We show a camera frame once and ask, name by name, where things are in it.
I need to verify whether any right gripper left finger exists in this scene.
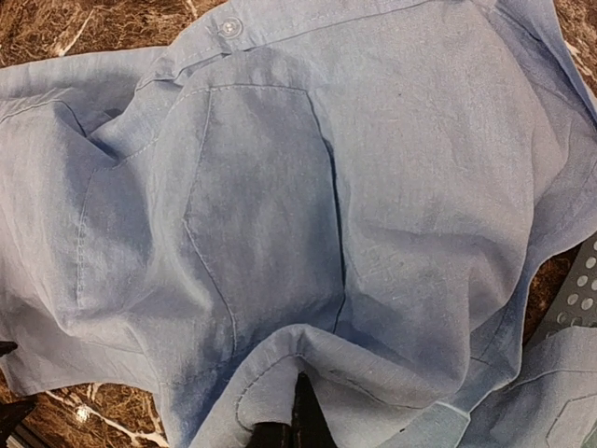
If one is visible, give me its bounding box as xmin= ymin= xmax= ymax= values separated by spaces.
xmin=0 ymin=340 xmax=37 ymax=448

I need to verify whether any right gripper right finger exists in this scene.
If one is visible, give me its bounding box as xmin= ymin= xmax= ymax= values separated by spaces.
xmin=246 ymin=372 xmax=337 ymax=448

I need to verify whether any light blue long sleeve shirt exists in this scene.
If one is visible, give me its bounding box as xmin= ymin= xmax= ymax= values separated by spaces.
xmin=1 ymin=1 xmax=596 ymax=447

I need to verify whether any light blue plastic basket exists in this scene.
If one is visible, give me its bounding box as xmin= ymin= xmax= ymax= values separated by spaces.
xmin=527 ymin=234 xmax=597 ymax=347

